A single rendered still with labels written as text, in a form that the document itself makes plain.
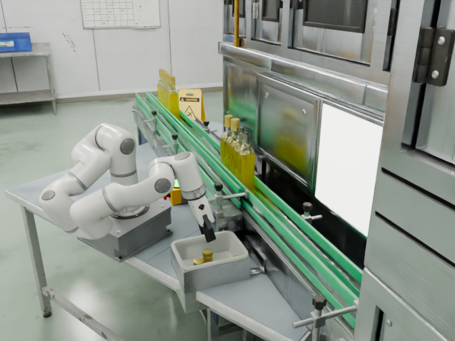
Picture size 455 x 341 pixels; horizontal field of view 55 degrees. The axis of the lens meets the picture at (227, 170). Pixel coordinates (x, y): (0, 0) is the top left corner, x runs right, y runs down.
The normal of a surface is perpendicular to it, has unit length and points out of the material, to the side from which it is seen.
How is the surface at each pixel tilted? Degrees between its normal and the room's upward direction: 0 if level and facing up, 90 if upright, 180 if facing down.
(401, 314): 90
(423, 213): 90
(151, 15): 90
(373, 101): 90
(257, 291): 0
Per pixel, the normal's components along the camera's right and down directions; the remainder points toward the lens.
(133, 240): 0.79, 0.23
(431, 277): -0.94, 0.14
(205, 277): 0.36, 0.36
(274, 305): 0.00, -0.93
